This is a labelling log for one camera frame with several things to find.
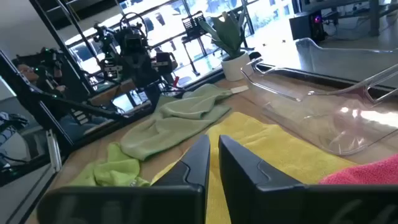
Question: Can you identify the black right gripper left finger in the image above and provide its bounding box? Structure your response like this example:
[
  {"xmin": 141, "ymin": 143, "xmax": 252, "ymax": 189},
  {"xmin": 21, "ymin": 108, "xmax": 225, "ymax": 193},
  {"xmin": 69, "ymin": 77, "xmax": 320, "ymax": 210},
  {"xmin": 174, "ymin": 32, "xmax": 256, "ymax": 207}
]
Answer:
[{"xmin": 36, "ymin": 134, "xmax": 211, "ymax": 224}]

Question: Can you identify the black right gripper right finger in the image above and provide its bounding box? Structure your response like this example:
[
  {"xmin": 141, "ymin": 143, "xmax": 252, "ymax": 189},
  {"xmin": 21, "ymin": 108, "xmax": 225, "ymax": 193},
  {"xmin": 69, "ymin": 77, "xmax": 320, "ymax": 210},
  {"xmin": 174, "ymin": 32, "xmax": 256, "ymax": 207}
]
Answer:
[{"xmin": 218, "ymin": 134, "xmax": 398, "ymax": 224}]

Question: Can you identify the yellow microfiber towel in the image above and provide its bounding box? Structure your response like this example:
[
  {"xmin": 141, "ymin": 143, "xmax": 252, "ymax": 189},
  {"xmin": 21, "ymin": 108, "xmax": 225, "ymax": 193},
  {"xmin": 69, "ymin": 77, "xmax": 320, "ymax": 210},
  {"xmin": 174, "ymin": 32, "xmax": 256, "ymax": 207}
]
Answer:
[{"xmin": 150, "ymin": 111, "xmax": 358, "ymax": 224}]

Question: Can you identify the lime green microfiber towel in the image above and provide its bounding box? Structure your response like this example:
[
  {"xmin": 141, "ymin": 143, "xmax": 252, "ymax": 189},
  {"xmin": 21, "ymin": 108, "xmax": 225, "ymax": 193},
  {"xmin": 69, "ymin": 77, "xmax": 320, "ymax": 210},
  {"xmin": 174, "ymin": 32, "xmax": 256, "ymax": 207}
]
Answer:
[{"xmin": 70, "ymin": 142, "xmax": 150, "ymax": 187}]

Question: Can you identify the sage green microfiber towel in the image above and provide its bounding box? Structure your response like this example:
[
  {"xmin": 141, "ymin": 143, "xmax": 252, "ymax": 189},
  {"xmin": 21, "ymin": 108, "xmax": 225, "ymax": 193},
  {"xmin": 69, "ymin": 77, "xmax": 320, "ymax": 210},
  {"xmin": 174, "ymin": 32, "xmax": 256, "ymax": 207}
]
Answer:
[{"xmin": 119, "ymin": 83, "xmax": 234, "ymax": 161}]

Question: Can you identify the pink microfiber towel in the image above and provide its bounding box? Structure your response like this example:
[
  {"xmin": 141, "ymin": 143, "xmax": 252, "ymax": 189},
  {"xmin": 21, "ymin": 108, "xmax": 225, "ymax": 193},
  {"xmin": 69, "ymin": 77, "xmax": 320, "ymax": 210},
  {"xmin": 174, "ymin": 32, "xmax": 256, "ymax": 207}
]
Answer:
[{"xmin": 318, "ymin": 154, "xmax": 398, "ymax": 186}]

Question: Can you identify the small white card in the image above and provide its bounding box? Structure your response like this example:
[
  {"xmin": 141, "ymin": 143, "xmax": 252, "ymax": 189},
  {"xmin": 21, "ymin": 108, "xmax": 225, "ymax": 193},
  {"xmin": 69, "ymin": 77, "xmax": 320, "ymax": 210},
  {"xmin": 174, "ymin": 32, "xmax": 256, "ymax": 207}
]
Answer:
[{"xmin": 229, "ymin": 85, "xmax": 249, "ymax": 95}]

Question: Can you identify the clear plastic bin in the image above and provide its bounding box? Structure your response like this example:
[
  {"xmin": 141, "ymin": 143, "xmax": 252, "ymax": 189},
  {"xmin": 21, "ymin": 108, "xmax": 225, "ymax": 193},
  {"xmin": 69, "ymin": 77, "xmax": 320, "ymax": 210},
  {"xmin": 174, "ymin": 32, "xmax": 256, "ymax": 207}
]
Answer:
[{"xmin": 241, "ymin": 37, "xmax": 398, "ymax": 156}]

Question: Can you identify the snake plant in white pot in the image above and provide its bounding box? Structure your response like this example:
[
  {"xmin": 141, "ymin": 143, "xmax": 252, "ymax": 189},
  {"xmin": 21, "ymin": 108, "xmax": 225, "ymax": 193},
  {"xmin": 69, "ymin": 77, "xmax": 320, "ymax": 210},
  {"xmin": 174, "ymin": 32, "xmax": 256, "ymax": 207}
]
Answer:
[{"xmin": 198, "ymin": 11, "xmax": 254, "ymax": 82}]

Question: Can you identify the black mesh chair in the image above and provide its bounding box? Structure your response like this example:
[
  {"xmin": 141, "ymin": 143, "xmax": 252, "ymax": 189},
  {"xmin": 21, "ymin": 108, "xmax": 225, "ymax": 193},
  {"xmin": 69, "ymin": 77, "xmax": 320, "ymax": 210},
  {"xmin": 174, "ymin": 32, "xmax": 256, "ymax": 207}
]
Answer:
[{"xmin": 181, "ymin": 11, "xmax": 208, "ymax": 76}]

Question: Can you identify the black computer tower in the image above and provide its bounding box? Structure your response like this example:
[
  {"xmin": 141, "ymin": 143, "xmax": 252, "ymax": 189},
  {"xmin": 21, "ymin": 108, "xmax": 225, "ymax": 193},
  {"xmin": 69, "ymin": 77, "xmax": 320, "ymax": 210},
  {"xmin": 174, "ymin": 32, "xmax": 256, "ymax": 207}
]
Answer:
[{"xmin": 289, "ymin": 11, "xmax": 327, "ymax": 44}]

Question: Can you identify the person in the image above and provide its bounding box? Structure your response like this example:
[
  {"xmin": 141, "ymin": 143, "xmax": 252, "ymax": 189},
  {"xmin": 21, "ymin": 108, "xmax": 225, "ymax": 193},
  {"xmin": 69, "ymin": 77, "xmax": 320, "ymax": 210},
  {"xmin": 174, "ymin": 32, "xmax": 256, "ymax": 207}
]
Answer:
[{"xmin": 15, "ymin": 63, "xmax": 68, "ymax": 94}]

